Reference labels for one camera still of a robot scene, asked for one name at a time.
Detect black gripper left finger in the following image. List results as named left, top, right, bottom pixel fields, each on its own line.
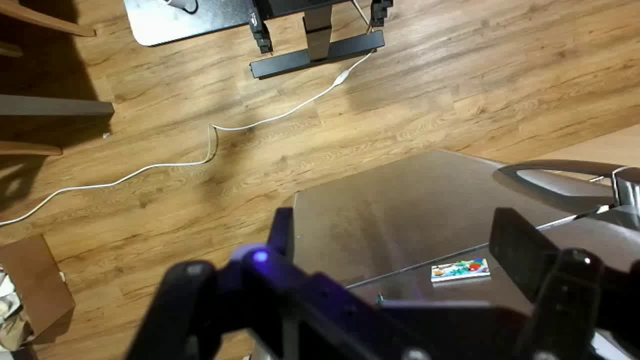
left=268, top=208, right=293, bottom=258

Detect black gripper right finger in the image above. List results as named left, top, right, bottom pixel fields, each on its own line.
left=487, top=208, right=557, bottom=303

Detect colourful rectangular fridge magnet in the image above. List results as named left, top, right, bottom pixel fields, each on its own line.
left=429, top=258, right=489, bottom=285

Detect stainless steel refrigerator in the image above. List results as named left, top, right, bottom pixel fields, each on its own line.
left=281, top=149, right=640, bottom=360

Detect black stand base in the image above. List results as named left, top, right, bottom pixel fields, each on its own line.
left=246, top=0, right=394, bottom=78

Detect cardboard box with items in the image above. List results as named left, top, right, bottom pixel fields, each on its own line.
left=0, top=237, right=73, bottom=350

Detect wooden chair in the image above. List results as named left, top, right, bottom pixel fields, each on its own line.
left=0, top=0, right=114, bottom=208

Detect white floor cable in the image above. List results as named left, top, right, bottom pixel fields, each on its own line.
left=0, top=0, right=378, bottom=230

